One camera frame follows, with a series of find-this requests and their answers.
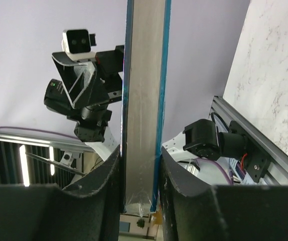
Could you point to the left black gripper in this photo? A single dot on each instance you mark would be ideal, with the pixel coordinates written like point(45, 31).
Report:
point(94, 82)

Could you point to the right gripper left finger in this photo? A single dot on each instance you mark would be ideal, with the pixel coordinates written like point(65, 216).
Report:
point(88, 209)

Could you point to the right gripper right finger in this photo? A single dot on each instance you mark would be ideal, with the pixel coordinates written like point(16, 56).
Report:
point(195, 210)

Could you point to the teal sea cover book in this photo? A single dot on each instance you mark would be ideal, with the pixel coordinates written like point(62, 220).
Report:
point(143, 103)

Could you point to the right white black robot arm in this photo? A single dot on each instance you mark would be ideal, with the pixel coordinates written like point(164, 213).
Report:
point(203, 140)

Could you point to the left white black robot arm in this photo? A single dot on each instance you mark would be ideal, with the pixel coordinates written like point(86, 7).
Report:
point(86, 129)

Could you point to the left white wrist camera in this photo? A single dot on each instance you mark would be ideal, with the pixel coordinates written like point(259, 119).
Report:
point(77, 44)

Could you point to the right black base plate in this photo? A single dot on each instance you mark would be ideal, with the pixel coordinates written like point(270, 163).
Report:
point(254, 160)

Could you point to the aluminium mounting rail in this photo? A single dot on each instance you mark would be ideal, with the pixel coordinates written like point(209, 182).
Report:
point(278, 170)

